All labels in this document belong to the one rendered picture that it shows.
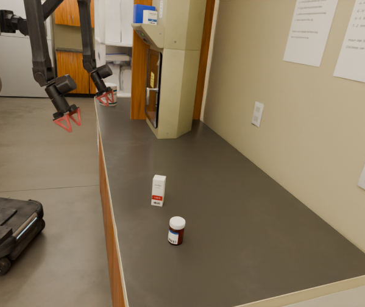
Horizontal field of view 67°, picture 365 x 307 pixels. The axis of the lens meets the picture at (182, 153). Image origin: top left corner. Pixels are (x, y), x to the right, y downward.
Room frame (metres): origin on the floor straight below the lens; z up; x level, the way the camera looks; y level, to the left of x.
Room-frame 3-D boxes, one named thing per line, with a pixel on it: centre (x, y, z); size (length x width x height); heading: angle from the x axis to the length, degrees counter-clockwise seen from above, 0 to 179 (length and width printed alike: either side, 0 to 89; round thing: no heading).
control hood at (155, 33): (1.56, 0.25, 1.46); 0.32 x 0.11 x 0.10; 21
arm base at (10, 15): (1.70, 1.04, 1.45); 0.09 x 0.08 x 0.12; 178
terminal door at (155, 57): (1.58, 0.21, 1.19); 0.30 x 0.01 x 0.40; 20
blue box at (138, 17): (1.64, 0.28, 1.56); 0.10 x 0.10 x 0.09; 21
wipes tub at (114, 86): (2.07, 0.60, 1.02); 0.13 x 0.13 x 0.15
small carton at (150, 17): (1.49, 0.23, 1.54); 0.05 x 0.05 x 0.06; 37
